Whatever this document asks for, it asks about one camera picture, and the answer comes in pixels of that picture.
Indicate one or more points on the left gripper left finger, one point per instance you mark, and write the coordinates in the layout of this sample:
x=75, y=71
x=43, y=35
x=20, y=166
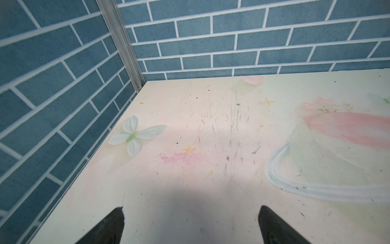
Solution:
x=108, y=231

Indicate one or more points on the left aluminium corner post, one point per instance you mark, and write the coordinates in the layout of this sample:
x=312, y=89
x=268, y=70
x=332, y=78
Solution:
x=117, y=29

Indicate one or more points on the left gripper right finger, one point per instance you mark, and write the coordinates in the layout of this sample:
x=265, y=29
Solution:
x=275, y=230

